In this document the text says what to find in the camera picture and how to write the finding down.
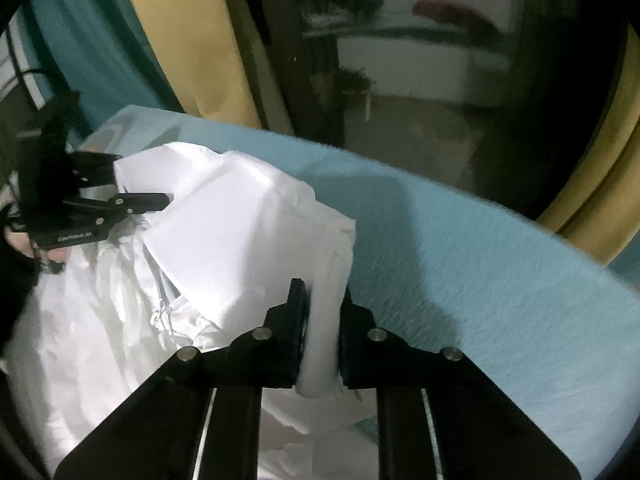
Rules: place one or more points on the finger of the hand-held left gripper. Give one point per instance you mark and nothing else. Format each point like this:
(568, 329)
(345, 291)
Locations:
(132, 203)
(97, 169)

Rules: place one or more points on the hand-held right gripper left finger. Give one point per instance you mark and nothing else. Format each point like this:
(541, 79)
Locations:
(301, 325)

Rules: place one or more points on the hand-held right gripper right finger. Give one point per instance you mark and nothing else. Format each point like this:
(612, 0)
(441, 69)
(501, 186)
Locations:
(345, 355)

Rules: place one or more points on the white garment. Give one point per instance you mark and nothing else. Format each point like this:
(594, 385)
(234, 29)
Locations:
(235, 230)

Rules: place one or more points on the person's left hand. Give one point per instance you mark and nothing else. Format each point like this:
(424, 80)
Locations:
(22, 242)

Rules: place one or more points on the blue dinosaur print mat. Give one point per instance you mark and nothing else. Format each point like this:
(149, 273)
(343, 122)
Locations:
(475, 270)

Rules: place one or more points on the yellow curtain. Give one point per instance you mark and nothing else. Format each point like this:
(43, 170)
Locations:
(595, 190)
(180, 35)

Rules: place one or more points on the dark glass door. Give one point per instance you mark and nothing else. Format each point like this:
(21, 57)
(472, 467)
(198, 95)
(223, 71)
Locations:
(400, 85)

